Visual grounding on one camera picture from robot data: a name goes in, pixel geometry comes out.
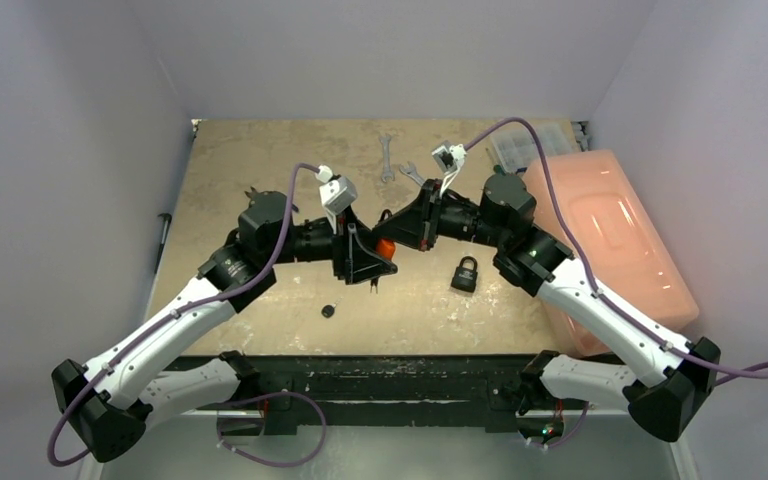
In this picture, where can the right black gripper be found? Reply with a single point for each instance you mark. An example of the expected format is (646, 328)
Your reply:
(432, 216)

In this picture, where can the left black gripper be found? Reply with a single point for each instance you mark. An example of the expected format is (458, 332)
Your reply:
(353, 253)

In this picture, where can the orange black padlock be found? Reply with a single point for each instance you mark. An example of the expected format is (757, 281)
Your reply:
(385, 247)

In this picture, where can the single black key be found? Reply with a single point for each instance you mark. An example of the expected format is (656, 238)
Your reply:
(329, 310)

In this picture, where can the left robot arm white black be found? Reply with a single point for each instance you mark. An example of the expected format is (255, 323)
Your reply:
(113, 399)

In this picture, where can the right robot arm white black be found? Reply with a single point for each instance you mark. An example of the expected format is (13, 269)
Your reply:
(663, 378)

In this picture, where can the large silver wrench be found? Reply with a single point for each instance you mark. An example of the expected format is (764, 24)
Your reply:
(409, 170)

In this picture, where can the small silver wrench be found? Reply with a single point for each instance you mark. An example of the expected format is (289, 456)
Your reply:
(387, 174)

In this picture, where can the clear plastic organizer box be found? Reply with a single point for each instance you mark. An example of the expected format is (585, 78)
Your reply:
(513, 148)

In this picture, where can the pink plastic toolbox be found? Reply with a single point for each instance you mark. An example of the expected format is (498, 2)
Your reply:
(586, 199)

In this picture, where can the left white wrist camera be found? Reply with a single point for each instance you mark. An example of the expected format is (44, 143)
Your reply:
(336, 193)

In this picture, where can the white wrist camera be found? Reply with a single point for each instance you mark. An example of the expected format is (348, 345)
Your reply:
(336, 193)
(450, 158)

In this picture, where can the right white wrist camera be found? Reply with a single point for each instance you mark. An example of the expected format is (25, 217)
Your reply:
(450, 158)

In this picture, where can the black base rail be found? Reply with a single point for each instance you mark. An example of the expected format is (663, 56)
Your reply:
(499, 393)

